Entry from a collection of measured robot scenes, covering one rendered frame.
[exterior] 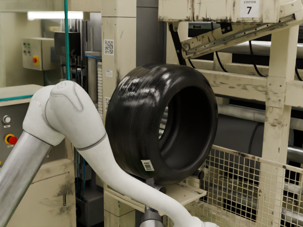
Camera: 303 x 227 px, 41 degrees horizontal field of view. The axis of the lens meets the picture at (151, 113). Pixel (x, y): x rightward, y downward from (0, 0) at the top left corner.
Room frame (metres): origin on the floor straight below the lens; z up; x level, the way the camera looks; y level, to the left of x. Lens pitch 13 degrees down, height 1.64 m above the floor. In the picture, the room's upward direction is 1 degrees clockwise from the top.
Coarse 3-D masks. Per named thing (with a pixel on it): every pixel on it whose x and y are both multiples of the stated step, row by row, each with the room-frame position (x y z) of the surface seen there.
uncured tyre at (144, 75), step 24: (144, 72) 1.77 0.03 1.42; (168, 72) 1.72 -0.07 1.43; (192, 72) 1.80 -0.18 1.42; (120, 96) 1.72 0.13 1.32; (144, 96) 1.64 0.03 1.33; (168, 96) 1.66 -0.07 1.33; (192, 96) 2.05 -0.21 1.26; (120, 120) 1.66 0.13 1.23; (144, 120) 1.60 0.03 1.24; (168, 120) 2.09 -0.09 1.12; (192, 120) 2.07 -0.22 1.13; (216, 120) 1.92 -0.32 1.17; (120, 144) 1.66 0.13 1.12; (144, 144) 1.59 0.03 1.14; (168, 144) 2.06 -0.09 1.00; (192, 144) 2.01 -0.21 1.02; (144, 168) 1.62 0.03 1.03; (168, 168) 1.67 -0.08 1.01; (192, 168) 1.79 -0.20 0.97
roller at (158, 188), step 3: (129, 174) 1.81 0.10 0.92; (132, 174) 1.81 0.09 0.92; (135, 177) 1.78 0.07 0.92; (138, 177) 1.77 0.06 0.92; (141, 180) 1.75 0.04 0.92; (144, 180) 1.74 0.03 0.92; (156, 186) 1.68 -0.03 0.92; (159, 186) 1.67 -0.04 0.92; (162, 186) 1.68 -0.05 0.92; (156, 189) 1.67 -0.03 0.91; (159, 189) 1.66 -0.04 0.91; (162, 189) 1.66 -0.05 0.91; (165, 189) 1.68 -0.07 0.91; (162, 192) 1.66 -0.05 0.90; (165, 192) 1.68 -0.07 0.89
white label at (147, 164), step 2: (142, 160) 1.60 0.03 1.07; (144, 160) 1.59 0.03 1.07; (146, 160) 1.59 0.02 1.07; (148, 160) 1.59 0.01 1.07; (142, 162) 1.60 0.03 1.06; (144, 162) 1.60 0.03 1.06; (146, 162) 1.60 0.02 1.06; (148, 162) 1.59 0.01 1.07; (150, 162) 1.59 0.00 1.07; (144, 164) 1.60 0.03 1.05; (146, 164) 1.60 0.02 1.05; (148, 164) 1.60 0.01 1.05; (150, 164) 1.59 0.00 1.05; (144, 166) 1.61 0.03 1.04; (146, 166) 1.61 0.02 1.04; (148, 166) 1.60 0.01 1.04; (150, 166) 1.60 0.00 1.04; (146, 168) 1.61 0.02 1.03; (148, 168) 1.61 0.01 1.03; (150, 168) 1.61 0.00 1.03; (152, 168) 1.60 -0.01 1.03; (146, 170) 1.62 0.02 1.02; (148, 170) 1.61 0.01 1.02; (150, 170) 1.61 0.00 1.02; (152, 170) 1.61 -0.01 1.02
